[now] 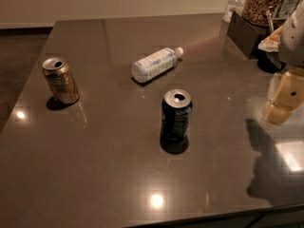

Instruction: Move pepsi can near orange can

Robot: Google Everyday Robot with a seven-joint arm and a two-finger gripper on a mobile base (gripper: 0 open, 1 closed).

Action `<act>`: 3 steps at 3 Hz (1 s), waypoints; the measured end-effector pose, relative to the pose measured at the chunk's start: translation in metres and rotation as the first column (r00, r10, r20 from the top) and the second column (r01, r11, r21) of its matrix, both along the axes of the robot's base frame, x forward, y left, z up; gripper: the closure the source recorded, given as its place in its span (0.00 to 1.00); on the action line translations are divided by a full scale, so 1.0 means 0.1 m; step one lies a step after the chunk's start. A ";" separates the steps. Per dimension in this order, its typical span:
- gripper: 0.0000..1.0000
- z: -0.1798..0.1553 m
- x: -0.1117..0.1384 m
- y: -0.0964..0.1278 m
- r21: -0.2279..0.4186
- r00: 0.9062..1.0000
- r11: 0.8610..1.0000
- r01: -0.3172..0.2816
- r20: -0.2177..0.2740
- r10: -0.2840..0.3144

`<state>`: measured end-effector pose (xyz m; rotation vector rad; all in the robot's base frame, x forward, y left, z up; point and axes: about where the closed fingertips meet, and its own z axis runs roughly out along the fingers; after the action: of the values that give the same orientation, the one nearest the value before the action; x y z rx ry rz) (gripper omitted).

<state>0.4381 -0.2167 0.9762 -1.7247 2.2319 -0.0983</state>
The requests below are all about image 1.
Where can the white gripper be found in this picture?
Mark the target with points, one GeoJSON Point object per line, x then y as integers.
{"type": "Point", "coordinates": [293, 43]}

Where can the blue pepsi can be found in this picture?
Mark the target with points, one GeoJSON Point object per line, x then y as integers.
{"type": "Point", "coordinates": [176, 108]}

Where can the orange soda can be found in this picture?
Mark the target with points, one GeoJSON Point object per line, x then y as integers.
{"type": "Point", "coordinates": [60, 80]}

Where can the dark brown box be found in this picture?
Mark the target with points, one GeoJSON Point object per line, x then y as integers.
{"type": "Point", "coordinates": [246, 36]}

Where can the clear jar of nuts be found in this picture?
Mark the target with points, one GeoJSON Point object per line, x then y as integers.
{"type": "Point", "coordinates": [260, 12]}

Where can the clear water bottle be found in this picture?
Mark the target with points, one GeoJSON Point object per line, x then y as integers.
{"type": "Point", "coordinates": [231, 6]}

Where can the white plastic bottle lying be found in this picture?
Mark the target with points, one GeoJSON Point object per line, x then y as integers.
{"type": "Point", "coordinates": [155, 64]}

